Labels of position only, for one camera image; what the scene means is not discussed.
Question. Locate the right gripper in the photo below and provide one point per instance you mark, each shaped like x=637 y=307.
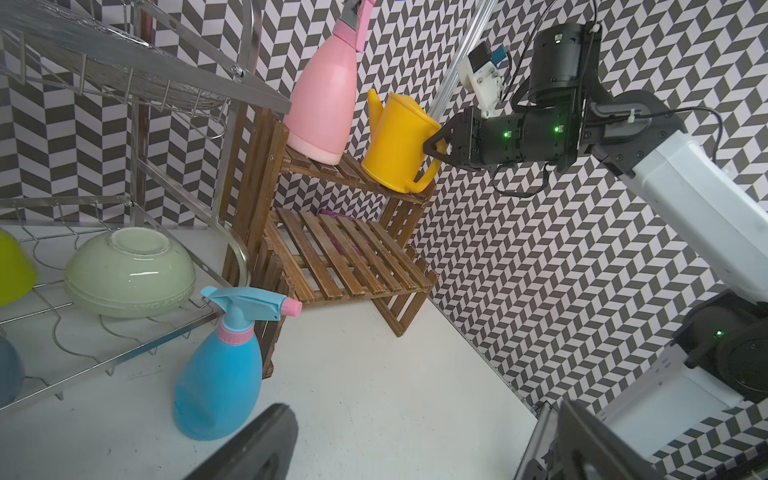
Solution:
x=547 y=135

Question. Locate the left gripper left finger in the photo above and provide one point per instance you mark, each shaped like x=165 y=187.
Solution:
x=263 y=449

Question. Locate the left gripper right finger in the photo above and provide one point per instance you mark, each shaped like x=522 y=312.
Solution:
x=587 y=449

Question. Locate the yellow watering can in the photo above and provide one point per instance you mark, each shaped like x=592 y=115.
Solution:
x=399 y=127

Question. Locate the blue spray bottle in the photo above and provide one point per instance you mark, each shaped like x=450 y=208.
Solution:
x=219 y=386

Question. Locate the pink spray bottle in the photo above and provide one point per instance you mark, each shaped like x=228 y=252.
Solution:
x=324 y=97

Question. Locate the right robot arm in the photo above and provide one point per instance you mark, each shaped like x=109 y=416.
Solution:
x=644 y=143

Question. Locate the wooden slatted shelf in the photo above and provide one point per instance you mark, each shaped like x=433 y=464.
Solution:
x=319 y=258

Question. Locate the pale green bowl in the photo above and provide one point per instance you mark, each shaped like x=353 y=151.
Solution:
x=129 y=273

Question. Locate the metal dish rack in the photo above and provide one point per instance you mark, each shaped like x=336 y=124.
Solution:
x=75 y=166

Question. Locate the blue bowl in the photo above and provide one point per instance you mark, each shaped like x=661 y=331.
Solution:
x=12 y=373

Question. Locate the lime green bowl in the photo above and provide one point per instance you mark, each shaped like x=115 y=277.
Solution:
x=18 y=272

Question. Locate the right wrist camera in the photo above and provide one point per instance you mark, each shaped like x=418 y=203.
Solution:
x=478 y=73

